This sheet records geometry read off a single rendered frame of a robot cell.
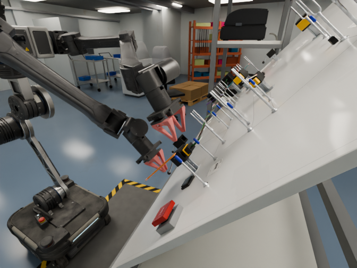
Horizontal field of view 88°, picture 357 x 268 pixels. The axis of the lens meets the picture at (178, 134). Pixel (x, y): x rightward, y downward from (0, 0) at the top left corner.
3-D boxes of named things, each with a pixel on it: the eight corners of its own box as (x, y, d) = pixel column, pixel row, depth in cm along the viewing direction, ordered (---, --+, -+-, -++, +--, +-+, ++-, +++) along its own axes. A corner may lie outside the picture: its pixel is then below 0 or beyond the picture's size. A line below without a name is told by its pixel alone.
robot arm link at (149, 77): (129, 76, 50) (138, 69, 45) (149, 67, 54) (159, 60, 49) (143, 99, 52) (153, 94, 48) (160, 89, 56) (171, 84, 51)
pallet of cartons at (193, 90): (194, 107, 459) (195, 91, 441) (167, 102, 493) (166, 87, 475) (210, 96, 547) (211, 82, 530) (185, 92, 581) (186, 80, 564)
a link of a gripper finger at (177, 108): (195, 125, 57) (181, 98, 54) (185, 137, 52) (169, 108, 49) (178, 130, 61) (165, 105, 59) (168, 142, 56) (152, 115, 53)
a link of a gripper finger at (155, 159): (177, 160, 69) (160, 141, 68) (167, 173, 64) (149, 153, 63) (166, 165, 74) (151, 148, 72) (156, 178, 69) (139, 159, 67)
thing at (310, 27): (327, 23, 69) (309, 6, 69) (325, 31, 62) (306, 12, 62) (314, 34, 73) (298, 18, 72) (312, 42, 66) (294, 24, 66)
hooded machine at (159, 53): (161, 80, 767) (159, 45, 709) (173, 81, 742) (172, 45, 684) (151, 83, 713) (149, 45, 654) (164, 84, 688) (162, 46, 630)
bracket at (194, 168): (196, 167, 63) (186, 157, 63) (201, 164, 61) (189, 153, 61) (191, 176, 60) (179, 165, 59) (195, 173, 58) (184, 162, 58)
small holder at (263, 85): (278, 77, 66) (263, 64, 66) (272, 89, 61) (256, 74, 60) (268, 86, 70) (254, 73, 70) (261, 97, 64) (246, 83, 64)
